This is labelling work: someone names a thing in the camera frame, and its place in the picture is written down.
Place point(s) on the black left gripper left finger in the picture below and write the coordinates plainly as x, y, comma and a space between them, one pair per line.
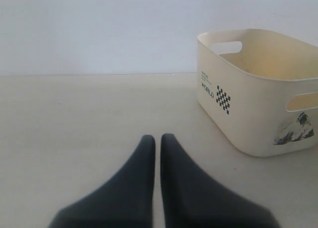
124, 201

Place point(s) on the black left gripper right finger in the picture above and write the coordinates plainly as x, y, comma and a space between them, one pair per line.
193, 199

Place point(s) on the cream plastic storage bin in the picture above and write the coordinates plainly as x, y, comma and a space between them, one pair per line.
260, 87

